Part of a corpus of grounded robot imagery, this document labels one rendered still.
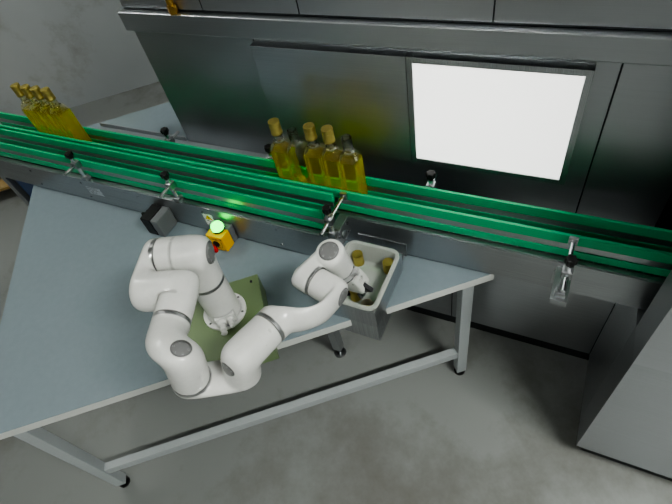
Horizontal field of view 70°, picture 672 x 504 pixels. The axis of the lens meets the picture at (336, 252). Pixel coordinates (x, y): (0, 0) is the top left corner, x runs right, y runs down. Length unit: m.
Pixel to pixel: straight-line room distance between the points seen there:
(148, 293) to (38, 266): 0.98
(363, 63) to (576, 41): 0.50
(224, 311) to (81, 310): 0.62
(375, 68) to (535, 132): 0.44
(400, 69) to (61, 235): 1.45
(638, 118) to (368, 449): 1.46
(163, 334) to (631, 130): 1.16
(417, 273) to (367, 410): 0.80
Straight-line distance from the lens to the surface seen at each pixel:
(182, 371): 1.02
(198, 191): 1.68
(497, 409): 2.11
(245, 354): 1.03
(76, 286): 1.92
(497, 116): 1.34
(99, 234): 2.05
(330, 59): 1.40
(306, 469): 2.08
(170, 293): 1.13
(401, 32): 1.29
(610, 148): 1.40
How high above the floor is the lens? 1.96
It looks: 50 degrees down
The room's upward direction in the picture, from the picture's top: 15 degrees counter-clockwise
